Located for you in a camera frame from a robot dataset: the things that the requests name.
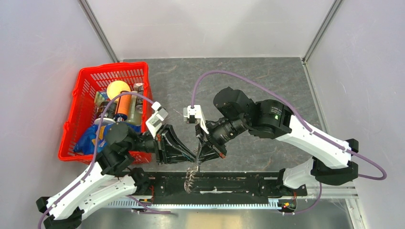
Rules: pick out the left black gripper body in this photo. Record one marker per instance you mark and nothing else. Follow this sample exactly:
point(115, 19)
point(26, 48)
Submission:
point(162, 145)

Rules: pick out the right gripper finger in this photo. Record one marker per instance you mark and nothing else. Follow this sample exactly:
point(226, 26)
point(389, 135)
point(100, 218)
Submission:
point(211, 152)
point(199, 151)

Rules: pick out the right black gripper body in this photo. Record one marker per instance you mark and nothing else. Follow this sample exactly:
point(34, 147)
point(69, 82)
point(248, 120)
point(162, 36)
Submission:
point(219, 133)

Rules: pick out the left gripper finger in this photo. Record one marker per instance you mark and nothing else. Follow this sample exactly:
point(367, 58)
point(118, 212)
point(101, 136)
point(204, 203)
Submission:
point(176, 158)
point(178, 146)

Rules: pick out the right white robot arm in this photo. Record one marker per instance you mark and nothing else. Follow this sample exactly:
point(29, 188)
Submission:
point(330, 161)

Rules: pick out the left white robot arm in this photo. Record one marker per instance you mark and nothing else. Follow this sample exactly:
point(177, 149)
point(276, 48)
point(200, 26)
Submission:
point(107, 177)

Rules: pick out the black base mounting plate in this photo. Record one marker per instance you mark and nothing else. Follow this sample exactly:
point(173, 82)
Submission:
point(212, 188)

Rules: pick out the clear green bottle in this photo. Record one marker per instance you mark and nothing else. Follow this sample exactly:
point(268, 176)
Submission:
point(136, 106)

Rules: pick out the orange cylinder bottle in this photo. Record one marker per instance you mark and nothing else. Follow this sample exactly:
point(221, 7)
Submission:
point(123, 106)

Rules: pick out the yellow ball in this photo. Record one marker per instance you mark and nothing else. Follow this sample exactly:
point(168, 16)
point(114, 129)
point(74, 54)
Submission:
point(115, 88)

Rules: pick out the colourful small box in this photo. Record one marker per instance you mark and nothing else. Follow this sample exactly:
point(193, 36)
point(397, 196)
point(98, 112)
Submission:
point(100, 96)

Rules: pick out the blue Doritos chip bag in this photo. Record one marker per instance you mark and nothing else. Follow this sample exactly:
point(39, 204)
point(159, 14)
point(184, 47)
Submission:
point(90, 139)

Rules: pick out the red plastic basket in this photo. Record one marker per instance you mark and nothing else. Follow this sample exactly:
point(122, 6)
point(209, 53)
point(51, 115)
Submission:
point(82, 113)

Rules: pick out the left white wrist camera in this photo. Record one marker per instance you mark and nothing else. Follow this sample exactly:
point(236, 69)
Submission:
point(154, 123)

